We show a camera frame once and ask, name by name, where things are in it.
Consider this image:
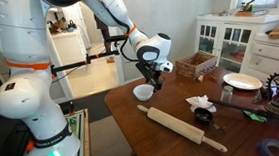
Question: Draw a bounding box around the white kitchen counter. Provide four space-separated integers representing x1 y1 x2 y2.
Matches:
49 26 89 68

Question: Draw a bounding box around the white plate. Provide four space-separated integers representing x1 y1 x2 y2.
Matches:
221 70 264 93

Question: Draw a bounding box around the small white bowl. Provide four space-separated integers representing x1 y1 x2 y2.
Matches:
132 83 156 102

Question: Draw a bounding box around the dark kettle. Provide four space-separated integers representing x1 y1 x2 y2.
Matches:
65 19 79 32

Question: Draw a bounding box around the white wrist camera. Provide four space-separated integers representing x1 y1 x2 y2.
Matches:
152 58 175 75

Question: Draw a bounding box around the small glass jar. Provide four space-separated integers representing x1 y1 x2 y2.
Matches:
219 85 236 105

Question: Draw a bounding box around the black tripod rod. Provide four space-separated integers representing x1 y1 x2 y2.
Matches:
208 92 279 133

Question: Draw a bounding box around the black camera stand boom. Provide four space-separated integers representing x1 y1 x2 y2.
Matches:
46 13 131 77

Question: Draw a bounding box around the wooden crate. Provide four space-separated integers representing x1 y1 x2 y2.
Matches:
174 50 220 83

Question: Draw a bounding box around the crumpled white napkin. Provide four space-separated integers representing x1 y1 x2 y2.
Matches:
185 93 217 115

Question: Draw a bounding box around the white glass door cabinet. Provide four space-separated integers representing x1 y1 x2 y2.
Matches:
192 8 279 78

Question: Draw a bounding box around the white drawer dresser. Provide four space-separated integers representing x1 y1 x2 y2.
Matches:
237 31 279 85

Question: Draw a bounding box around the utensil holder tray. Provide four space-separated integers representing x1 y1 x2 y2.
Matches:
234 0 270 18

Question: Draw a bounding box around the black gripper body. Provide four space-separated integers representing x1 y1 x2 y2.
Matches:
134 59 165 89

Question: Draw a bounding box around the wooden rolling pin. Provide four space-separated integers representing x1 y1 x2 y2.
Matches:
137 97 229 156

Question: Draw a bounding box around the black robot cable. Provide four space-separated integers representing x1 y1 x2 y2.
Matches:
92 0 140 66

